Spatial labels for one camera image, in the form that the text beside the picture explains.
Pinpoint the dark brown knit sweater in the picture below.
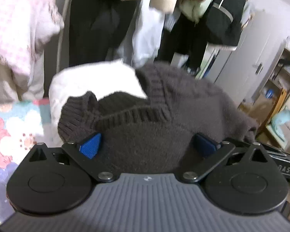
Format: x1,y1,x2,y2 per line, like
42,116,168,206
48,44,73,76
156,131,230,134
58,63,258,174

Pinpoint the wooden shelf unit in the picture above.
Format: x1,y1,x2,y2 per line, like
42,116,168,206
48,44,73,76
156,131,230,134
239,47,290,153

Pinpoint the teal plush toy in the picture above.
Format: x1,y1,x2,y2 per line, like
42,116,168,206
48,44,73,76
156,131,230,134
271,108,290,138

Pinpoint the floral quilted bedspread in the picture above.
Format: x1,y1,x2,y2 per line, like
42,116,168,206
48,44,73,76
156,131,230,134
0,98,54,224

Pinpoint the white hanging garment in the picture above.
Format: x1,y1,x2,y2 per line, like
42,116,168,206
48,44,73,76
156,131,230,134
115,0,165,68

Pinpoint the dark green striped jacket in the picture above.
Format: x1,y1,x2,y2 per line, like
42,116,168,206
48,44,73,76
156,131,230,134
205,0,246,47

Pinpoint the white wardrobe door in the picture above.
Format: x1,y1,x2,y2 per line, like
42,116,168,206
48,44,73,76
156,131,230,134
215,10,284,106

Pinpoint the black hanging jacket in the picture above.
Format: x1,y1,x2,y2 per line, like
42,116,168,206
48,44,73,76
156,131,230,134
69,0,140,67

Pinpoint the pink floral blanket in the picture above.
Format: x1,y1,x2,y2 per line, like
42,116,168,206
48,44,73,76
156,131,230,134
0,0,64,104

